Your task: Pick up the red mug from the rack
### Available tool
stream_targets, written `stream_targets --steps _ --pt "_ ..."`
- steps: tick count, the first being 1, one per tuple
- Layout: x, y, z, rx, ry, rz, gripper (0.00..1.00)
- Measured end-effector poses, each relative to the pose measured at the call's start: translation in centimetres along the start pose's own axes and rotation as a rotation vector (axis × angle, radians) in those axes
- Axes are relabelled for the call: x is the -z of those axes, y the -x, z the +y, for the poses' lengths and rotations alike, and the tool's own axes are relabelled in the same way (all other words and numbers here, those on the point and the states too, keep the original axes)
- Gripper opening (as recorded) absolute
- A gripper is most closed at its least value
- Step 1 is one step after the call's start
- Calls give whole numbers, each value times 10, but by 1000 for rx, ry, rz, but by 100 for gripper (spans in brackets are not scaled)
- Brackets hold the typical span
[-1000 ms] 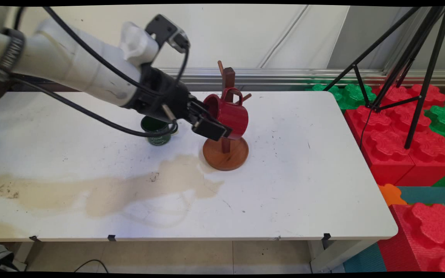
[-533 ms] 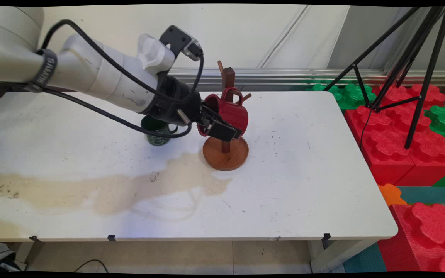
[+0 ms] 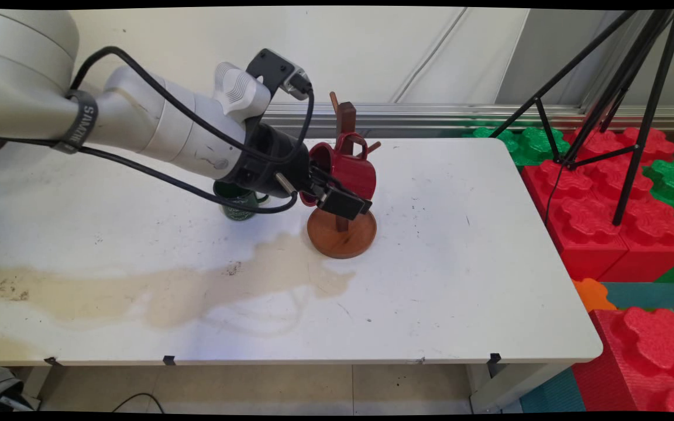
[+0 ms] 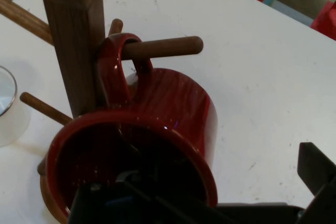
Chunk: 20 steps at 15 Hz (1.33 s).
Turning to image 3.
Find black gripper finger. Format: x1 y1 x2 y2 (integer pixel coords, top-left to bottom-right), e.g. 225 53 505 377
315 184 373 222
310 165 345 191

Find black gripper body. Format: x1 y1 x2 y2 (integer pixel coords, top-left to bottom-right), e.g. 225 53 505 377
222 123 321 198

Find red enamel mug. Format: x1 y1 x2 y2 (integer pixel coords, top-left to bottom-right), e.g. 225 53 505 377
300 132 377 207

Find wooden mug tree stand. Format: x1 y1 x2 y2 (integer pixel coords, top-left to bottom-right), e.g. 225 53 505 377
307 91 382 259

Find dark green enamel mug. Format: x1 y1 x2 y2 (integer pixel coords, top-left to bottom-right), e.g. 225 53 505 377
213 180 271 222

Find white table leg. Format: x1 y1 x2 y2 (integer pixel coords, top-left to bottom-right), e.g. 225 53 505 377
469 363 572 413

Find orange foam piece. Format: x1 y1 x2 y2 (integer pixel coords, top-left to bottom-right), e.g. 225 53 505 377
572 278 617 312

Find teal foam mat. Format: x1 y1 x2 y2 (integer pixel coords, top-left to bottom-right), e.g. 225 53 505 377
518 367 587 413
600 282 674 310

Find large red foam block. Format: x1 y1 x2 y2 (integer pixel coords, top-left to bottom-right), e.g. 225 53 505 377
571 307 674 413

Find grey crumpled bag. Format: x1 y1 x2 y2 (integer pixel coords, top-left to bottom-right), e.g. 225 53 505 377
0 365 42 413

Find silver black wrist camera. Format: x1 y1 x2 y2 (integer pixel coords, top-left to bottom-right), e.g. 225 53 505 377
246 49 314 101

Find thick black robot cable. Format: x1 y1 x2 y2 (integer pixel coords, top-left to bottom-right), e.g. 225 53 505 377
0 46 315 215

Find aluminium wall rail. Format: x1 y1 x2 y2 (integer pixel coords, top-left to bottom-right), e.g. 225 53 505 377
260 102 674 139

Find black velcro cable strap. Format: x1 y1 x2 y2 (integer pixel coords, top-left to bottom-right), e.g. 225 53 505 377
53 89 99 155

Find thin black tripod cable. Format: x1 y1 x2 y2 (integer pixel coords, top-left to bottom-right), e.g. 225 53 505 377
545 165 567 226

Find thin black floor cable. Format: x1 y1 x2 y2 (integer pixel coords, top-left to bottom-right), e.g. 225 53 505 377
112 392 165 413

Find black camera tripod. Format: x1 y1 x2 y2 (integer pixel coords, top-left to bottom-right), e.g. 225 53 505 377
489 9 674 226

